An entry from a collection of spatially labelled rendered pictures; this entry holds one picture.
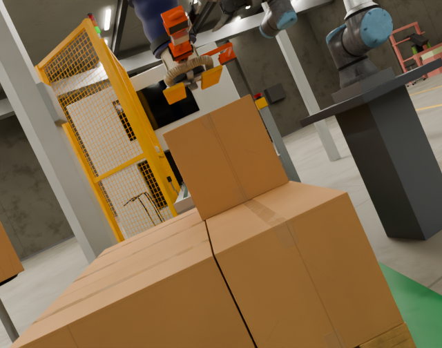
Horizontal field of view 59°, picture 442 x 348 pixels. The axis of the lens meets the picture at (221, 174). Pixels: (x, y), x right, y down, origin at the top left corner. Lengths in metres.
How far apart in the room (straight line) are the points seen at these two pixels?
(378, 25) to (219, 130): 0.81
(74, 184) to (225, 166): 1.69
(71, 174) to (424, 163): 2.32
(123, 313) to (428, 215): 1.49
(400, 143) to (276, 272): 1.12
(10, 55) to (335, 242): 2.76
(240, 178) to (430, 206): 0.95
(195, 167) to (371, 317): 0.87
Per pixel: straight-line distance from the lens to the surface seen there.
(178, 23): 1.36
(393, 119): 2.00
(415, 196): 2.04
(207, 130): 1.62
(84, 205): 3.08
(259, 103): 2.91
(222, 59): 2.26
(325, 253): 1.10
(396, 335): 1.25
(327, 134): 5.42
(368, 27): 1.86
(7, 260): 2.57
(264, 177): 1.63
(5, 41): 3.36
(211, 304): 1.08
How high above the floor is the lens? 0.79
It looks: 3 degrees down
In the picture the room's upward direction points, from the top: 25 degrees counter-clockwise
